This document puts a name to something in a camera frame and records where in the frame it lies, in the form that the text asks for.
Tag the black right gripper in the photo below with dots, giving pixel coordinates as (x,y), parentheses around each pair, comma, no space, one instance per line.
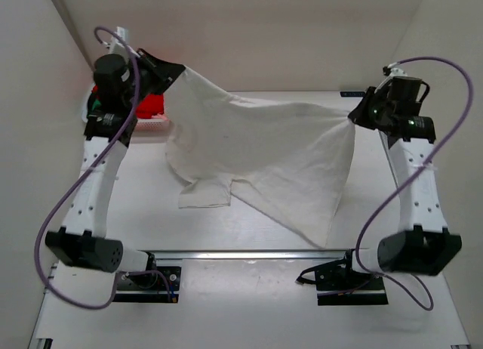
(358,115)

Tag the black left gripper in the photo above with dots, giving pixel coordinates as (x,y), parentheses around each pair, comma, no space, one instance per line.
(167,70)

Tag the white t shirt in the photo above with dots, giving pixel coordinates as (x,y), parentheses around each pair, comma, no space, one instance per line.
(288,160)

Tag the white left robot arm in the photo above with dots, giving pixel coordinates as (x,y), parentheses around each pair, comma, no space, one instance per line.
(81,240)

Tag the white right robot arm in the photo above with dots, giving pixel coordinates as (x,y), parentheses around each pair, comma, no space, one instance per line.
(423,244)

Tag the red t shirt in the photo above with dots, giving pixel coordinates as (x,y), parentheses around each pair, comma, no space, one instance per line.
(152,107)

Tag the white plastic laundry basket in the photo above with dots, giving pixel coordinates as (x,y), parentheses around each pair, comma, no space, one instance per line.
(152,125)

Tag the green t shirt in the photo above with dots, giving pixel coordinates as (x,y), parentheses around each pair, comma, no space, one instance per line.
(93,104)

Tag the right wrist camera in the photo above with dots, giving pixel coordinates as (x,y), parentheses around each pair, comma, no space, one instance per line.
(390,71)

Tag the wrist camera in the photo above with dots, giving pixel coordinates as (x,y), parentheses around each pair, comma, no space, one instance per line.
(390,71)
(114,46)

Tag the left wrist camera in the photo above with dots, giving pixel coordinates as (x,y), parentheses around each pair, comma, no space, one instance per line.
(114,46)

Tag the aluminium table rail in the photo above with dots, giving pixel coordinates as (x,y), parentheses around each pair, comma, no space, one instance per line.
(144,212)

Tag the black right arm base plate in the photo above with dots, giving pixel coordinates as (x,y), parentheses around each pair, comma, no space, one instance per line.
(337,284)

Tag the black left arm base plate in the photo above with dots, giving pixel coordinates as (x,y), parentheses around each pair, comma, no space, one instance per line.
(152,289)

